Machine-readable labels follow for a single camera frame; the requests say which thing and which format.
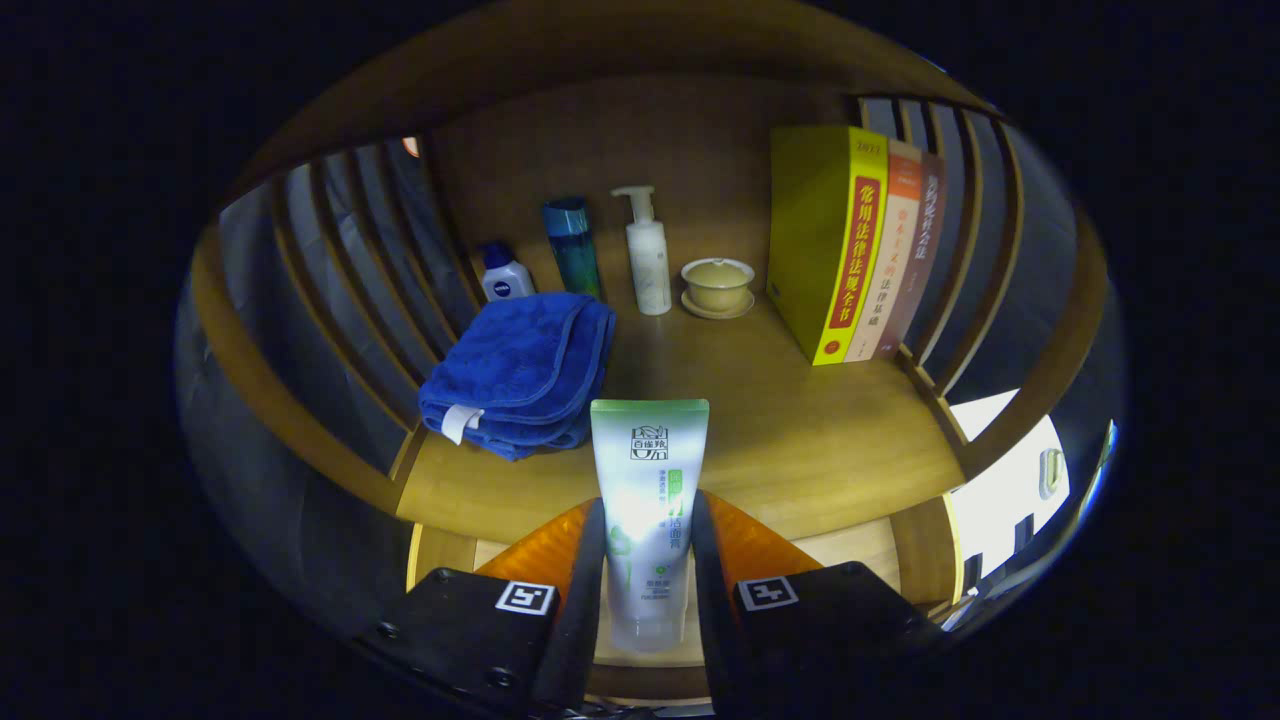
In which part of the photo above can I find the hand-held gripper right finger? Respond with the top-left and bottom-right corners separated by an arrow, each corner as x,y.
690,490 -> 946,716

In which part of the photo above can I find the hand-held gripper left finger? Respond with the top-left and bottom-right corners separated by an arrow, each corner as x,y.
355,497 -> 608,716

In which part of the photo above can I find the white green cleanser tube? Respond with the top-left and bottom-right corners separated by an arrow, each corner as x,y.
590,398 -> 711,654

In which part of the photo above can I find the wooden countertop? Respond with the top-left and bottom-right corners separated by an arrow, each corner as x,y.
397,290 -> 966,544

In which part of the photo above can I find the white side cabinet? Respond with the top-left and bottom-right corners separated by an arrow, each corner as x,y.
945,390 -> 1071,581

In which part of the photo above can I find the wooden cabinet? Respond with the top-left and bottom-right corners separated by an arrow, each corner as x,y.
188,0 -> 1113,701

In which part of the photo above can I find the blue folded towel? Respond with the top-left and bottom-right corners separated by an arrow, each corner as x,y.
417,292 -> 618,462

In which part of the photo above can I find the beige lidded tea cup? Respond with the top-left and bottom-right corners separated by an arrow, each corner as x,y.
680,257 -> 757,321

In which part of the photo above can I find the small white blue-capped bottle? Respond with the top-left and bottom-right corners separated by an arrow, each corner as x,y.
480,241 -> 537,302

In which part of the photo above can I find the white pump bottle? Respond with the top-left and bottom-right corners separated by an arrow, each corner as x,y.
611,185 -> 673,317

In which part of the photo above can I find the teal bottle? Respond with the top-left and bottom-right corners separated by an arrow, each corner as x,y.
542,197 -> 604,301

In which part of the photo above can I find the yellow book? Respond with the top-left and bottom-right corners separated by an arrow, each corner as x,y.
767,125 -> 890,367

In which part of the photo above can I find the orange and white book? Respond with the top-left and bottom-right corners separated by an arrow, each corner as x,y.
845,140 -> 924,364

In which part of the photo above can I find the brown book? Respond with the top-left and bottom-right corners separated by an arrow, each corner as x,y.
875,152 -> 947,359

